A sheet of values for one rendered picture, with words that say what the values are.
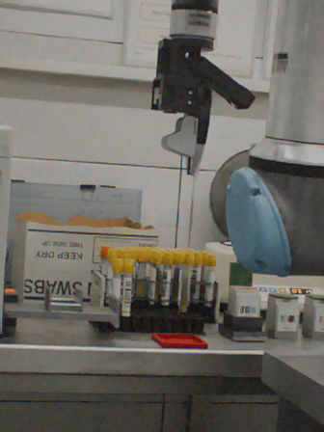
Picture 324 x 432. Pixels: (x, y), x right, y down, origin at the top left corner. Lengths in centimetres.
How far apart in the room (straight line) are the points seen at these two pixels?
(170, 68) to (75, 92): 54
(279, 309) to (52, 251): 41
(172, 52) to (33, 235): 41
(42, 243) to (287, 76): 72
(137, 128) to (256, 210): 102
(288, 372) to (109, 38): 108
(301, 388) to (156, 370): 33
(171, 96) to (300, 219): 50
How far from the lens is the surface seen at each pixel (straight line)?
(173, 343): 129
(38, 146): 190
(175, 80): 139
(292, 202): 95
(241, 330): 140
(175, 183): 195
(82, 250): 157
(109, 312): 131
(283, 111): 97
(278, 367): 107
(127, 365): 127
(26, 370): 125
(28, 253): 156
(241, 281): 144
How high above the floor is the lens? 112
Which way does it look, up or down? 3 degrees down
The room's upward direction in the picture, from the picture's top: 4 degrees clockwise
